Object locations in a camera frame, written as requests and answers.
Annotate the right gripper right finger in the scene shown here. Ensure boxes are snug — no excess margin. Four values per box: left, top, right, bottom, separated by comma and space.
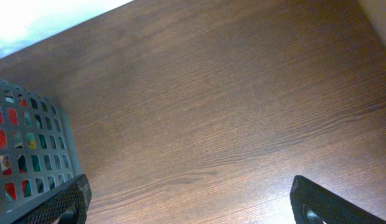
289, 175, 386, 224

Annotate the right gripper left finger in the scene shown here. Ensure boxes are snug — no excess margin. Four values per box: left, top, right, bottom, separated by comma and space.
12, 174, 92, 224

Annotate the dark grey plastic basket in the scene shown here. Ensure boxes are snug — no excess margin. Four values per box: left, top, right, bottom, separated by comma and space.
0, 78, 82, 216

